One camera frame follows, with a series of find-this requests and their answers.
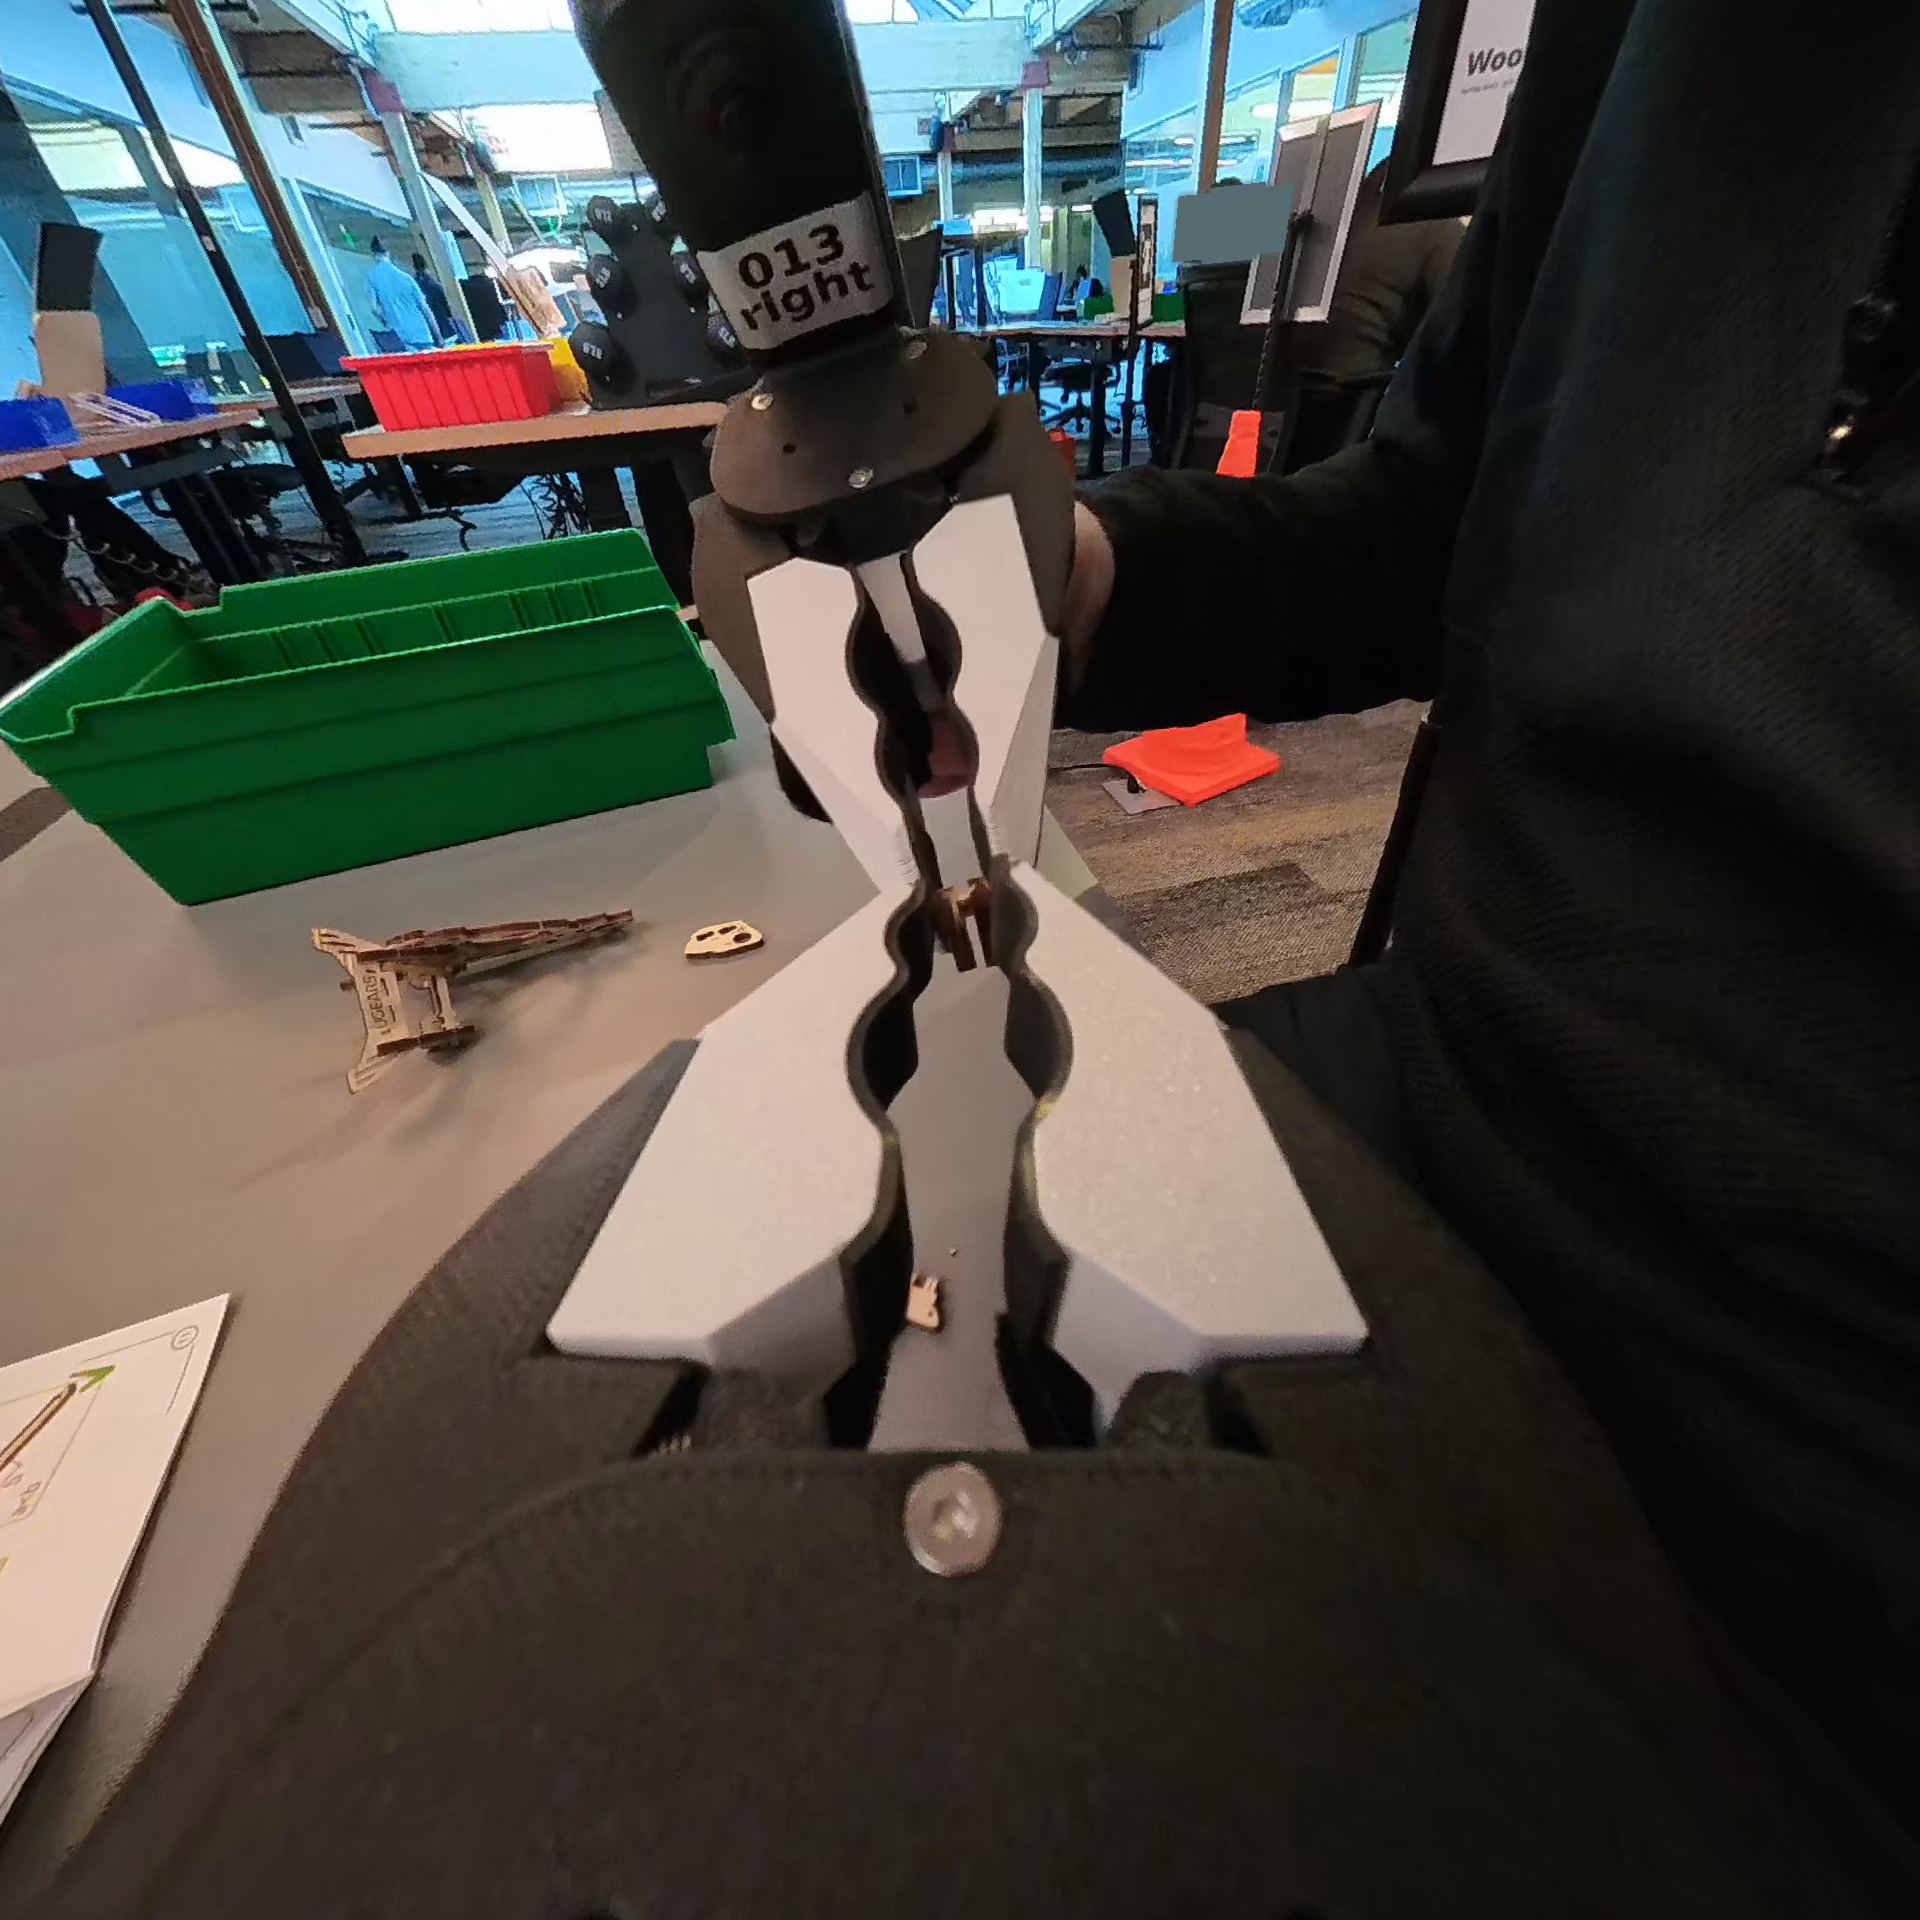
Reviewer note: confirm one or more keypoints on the black framed white sign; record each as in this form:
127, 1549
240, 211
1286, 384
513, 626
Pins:
1478, 90

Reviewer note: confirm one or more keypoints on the tiny wooden part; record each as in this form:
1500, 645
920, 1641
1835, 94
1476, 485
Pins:
927, 1303

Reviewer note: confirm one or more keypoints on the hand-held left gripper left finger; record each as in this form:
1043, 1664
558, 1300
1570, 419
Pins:
721, 1201

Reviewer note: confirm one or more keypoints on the orange plastic object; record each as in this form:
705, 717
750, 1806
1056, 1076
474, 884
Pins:
1193, 765

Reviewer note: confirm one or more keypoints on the framed white board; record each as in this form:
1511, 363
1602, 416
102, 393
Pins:
1329, 211

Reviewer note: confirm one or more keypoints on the hook shaped wooden part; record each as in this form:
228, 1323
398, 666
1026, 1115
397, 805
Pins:
961, 919

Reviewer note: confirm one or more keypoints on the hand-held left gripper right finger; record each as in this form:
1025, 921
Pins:
1185, 1201

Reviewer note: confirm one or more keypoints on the assembled wooden model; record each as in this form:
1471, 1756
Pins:
494, 939

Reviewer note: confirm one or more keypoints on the blue plastic bin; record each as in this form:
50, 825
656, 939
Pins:
165, 402
39, 423

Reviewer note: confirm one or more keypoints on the oval wooden part with holes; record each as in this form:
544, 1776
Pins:
705, 944

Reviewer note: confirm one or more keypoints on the orange cone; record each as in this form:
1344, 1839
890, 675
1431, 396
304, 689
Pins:
1239, 447

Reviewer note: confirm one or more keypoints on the yellow plastic bin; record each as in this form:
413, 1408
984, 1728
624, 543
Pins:
571, 374

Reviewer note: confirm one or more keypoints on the person's body in black clothing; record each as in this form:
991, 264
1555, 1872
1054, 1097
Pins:
1650, 901

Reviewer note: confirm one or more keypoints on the person's right forearm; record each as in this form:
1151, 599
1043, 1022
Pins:
1275, 585

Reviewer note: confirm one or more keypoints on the white instruction booklet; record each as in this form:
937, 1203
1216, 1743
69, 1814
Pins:
91, 1500

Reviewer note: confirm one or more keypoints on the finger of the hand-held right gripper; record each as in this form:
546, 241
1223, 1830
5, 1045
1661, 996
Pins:
810, 690
1005, 661

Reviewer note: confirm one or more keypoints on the cardboard box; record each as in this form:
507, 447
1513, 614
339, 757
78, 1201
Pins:
69, 352

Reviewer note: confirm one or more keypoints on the red plastic bin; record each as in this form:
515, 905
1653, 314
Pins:
450, 390

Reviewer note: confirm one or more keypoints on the wooden top desk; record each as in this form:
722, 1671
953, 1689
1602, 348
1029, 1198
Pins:
524, 433

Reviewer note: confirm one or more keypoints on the black rack with round caps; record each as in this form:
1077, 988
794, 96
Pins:
661, 344

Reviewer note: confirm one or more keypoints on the green plastic bin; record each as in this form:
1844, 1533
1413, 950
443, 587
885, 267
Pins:
375, 810

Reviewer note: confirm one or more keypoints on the person's right hand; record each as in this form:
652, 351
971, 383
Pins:
1090, 578

